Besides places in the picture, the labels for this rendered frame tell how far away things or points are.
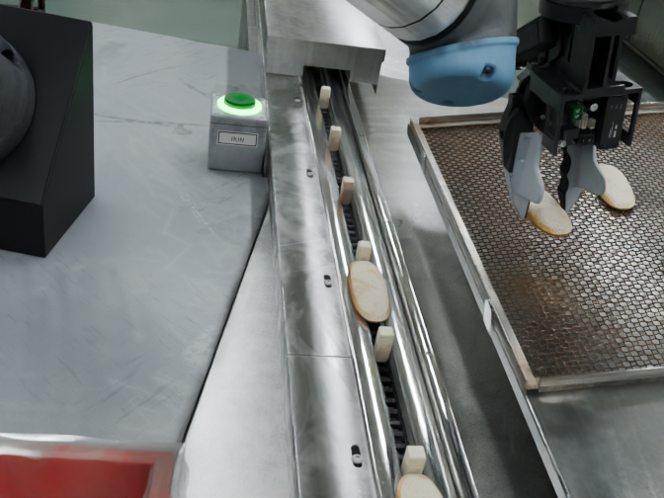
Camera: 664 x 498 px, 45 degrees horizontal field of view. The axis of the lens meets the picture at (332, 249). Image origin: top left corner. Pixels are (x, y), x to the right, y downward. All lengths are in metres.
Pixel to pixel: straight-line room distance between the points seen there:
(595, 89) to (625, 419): 0.26
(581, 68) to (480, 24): 0.14
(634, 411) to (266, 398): 0.30
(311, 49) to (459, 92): 0.67
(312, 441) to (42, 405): 0.22
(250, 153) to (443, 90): 0.48
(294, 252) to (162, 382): 0.20
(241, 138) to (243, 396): 0.41
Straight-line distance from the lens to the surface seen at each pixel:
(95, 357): 0.73
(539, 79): 0.69
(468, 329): 0.82
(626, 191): 0.93
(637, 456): 0.64
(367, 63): 1.24
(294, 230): 0.84
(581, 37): 0.67
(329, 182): 0.97
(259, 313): 0.78
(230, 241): 0.88
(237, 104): 1.00
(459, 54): 0.54
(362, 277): 0.79
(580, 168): 0.77
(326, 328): 0.71
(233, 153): 1.01
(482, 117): 1.08
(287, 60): 1.23
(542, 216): 0.77
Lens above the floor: 1.30
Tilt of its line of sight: 32 degrees down
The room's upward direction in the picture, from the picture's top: 10 degrees clockwise
